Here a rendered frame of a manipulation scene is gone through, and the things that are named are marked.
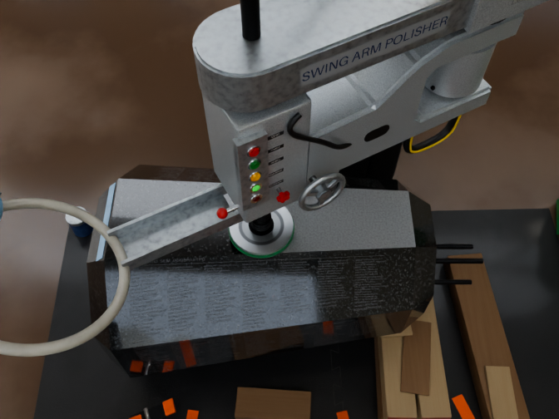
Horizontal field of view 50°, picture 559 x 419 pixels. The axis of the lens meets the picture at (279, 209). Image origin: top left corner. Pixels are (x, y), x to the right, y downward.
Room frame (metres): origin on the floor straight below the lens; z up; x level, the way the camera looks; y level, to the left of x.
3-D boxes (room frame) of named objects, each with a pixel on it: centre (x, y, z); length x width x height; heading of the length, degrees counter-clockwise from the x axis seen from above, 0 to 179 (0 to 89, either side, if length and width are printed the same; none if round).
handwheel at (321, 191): (0.95, -0.10, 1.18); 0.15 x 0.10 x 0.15; 118
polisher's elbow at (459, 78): (1.31, -0.52, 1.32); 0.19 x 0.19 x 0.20
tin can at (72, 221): (1.47, 0.97, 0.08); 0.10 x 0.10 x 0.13
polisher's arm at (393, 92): (1.18, -0.29, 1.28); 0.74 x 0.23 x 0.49; 118
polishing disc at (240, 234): (1.00, 0.06, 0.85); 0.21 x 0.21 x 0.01
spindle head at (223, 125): (1.04, -0.01, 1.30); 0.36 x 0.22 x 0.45; 118
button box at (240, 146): (0.87, 0.07, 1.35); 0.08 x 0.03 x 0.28; 118
